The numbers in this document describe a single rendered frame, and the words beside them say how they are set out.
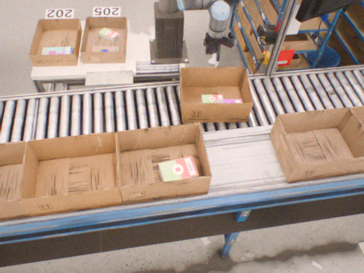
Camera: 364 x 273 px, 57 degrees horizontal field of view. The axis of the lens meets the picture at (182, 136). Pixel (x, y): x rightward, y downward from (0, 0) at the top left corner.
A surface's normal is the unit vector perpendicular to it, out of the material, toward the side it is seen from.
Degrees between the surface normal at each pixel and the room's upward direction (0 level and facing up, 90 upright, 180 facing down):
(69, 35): 2
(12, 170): 2
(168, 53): 90
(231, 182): 0
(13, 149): 90
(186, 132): 90
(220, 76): 90
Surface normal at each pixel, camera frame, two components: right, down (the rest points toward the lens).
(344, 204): 0.04, -0.59
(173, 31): 0.10, 0.80
